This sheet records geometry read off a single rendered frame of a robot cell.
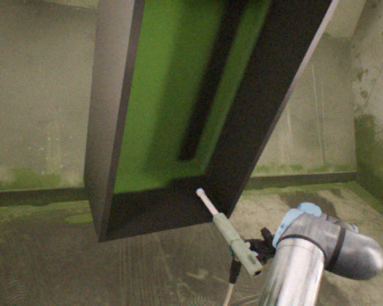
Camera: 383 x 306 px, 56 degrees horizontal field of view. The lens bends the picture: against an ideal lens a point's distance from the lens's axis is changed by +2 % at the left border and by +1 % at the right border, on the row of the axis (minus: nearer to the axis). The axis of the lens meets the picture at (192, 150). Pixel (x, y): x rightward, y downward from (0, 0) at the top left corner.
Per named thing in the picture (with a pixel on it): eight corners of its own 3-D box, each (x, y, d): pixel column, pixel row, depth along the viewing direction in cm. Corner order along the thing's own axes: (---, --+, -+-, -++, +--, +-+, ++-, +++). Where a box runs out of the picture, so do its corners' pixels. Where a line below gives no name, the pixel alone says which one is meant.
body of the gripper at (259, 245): (254, 268, 143) (278, 260, 148) (259, 253, 138) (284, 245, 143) (244, 253, 148) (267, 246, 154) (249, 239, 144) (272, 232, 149)
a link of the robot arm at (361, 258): (403, 253, 81) (358, 223, 145) (345, 229, 84) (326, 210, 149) (384, 301, 81) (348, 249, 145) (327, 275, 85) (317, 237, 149)
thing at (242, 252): (253, 304, 139) (265, 264, 127) (242, 307, 137) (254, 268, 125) (199, 220, 176) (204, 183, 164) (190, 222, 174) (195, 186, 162)
